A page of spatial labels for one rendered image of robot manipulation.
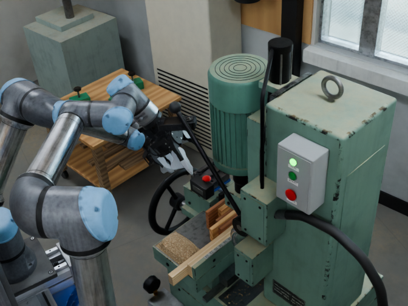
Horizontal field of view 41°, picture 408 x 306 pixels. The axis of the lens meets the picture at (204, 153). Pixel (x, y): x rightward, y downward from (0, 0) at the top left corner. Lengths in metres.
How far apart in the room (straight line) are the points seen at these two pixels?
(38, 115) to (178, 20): 1.62
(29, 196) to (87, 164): 2.19
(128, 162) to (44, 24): 1.23
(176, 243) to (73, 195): 0.64
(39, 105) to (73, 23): 2.17
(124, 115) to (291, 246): 0.57
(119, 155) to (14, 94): 1.63
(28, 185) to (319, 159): 0.64
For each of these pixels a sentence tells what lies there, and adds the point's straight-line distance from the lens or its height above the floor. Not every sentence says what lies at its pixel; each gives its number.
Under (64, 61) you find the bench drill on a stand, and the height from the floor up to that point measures 0.57.
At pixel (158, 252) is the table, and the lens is 1.80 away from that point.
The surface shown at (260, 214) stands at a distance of 1.36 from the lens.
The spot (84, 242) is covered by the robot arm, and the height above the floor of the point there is 1.37.
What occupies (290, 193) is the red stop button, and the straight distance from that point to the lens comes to 1.26.
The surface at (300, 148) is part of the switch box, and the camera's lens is 1.21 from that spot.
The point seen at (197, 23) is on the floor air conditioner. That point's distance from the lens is 3.11.
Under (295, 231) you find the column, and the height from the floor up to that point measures 1.17.
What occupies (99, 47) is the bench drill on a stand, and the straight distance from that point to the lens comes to 3.90.
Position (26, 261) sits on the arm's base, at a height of 0.87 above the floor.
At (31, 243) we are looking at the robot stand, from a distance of 2.05.
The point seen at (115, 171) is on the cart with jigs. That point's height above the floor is 0.18.
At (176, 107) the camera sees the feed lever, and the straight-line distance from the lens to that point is 1.50.
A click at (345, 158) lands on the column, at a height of 1.46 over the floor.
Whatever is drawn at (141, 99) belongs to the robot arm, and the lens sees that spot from 1.57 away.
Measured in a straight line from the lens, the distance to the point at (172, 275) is 1.66.
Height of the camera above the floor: 2.21
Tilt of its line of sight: 37 degrees down
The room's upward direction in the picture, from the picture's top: 4 degrees counter-clockwise
